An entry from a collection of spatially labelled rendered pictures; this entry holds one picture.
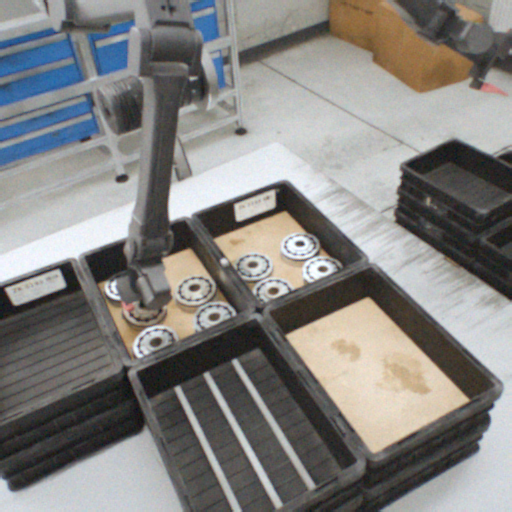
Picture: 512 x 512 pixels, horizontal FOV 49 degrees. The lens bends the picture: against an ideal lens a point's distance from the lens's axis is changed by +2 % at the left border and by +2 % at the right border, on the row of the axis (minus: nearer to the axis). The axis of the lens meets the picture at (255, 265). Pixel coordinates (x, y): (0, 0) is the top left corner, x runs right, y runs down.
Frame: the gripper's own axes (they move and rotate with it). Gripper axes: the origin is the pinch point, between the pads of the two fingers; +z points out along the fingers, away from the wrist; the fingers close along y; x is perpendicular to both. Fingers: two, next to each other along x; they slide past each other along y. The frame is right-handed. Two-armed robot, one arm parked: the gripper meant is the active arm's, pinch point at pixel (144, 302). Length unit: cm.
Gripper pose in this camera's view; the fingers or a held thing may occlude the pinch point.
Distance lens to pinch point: 133.4
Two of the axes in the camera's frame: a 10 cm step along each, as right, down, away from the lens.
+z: -1.4, 5.2, 8.4
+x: -4.6, -7.9, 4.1
